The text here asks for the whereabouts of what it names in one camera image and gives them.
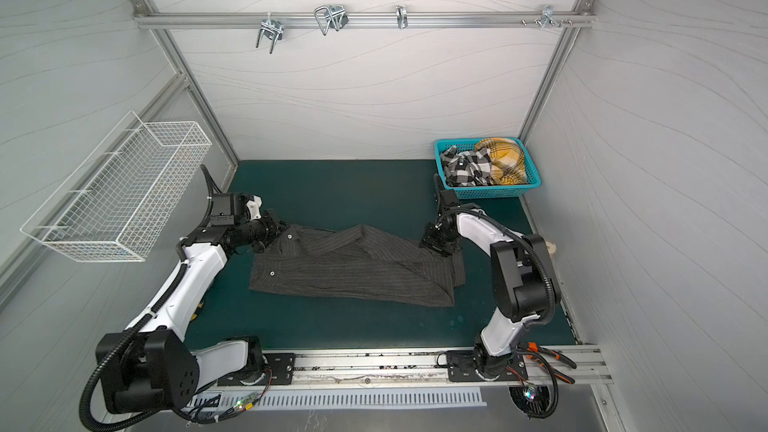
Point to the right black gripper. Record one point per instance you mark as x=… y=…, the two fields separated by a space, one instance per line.
x=435 y=237

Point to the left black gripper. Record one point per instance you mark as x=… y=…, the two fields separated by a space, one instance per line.
x=274 y=228

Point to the dark grey striped shirt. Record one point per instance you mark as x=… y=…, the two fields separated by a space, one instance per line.
x=361 y=262

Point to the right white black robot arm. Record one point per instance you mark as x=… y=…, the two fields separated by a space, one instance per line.
x=522 y=280

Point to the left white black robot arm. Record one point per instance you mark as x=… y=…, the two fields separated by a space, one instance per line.
x=148 y=368

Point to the black white plaid shirt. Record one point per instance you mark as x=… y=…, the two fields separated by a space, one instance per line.
x=470 y=168

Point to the teal plastic basket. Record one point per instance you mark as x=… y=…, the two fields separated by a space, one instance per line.
x=486 y=192

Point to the yellow black tape measure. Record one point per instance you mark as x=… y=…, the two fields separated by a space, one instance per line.
x=196 y=312

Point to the yellow plaid shirt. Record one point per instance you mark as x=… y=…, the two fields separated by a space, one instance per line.
x=507 y=161

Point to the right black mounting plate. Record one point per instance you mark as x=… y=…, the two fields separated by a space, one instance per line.
x=462 y=366

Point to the black mounting plate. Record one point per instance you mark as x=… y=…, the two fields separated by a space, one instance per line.
x=273 y=368
x=462 y=366

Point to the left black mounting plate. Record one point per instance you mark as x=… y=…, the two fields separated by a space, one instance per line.
x=273 y=368

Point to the white ventilation grille strip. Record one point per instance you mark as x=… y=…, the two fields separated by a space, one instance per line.
x=371 y=399

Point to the metal u-bolt clamp left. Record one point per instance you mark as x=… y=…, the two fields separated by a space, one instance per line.
x=270 y=32

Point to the metal u-bolt clamp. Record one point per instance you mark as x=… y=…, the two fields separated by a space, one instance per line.
x=331 y=17
x=270 y=32

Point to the small metal hook clamp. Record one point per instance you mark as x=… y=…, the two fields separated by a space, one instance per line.
x=401 y=17

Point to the metal u-bolt clamp middle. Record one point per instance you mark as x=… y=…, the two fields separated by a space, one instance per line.
x=331 y=17

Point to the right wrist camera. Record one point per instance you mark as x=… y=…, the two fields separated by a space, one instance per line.
x=447 y=200

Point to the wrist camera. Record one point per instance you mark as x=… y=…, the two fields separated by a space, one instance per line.
x=231 y=209
x=447 y=200

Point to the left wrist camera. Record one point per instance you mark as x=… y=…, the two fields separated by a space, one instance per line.
x=231 y=209

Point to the white wire wall basket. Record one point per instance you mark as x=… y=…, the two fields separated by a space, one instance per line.
x=114 y=205

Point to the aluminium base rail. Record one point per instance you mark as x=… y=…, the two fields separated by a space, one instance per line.
x=355 y=369

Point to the metal bracket clamp right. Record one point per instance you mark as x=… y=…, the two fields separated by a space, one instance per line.
x=547 y=19

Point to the aluminium crossbar rail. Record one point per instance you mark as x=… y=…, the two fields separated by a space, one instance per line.
x=357 y=20

